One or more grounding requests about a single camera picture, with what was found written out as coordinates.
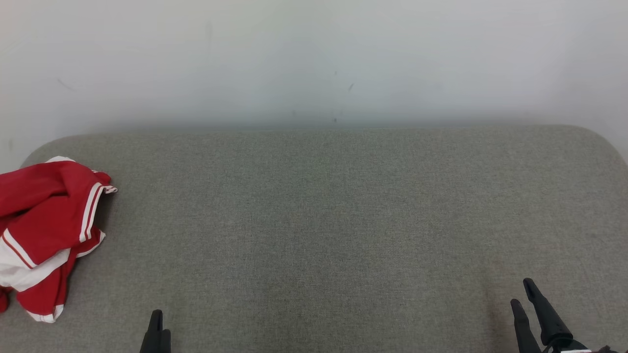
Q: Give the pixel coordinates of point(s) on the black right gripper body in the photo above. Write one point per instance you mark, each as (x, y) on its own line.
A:
(571, 348)

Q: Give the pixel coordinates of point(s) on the red jersey with number 23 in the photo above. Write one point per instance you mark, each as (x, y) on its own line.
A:
(44, 206)

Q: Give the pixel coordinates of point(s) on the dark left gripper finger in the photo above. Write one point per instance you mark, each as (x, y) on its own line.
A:
(153, 336)
(166, 342)

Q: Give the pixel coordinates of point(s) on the grey fabric sofa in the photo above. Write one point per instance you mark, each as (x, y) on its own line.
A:
(324, 220)

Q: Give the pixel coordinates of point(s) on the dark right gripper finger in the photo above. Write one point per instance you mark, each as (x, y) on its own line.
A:
(524, 331)
(549, 323)

